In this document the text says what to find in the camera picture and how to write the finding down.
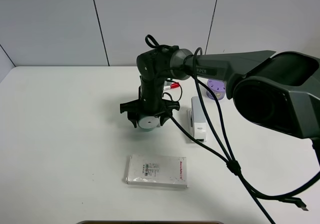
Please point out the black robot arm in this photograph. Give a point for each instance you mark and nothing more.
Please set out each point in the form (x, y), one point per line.
(278, 91)

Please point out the white cardboard box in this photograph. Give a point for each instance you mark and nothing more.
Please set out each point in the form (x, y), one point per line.
(157, 171)

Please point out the white grey stapler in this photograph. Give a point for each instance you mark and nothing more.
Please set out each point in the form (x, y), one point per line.
(197, 120)

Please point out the teal pencil sharpener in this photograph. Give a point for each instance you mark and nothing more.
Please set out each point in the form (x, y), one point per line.
(148, 123)

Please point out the purple round container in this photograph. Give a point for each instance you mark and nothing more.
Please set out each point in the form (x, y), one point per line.
(217, 87)

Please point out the red whiteboard marker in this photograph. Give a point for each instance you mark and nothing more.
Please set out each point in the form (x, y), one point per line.
(171, 86)

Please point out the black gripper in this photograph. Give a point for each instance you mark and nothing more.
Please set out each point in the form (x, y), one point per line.
(150, 102)

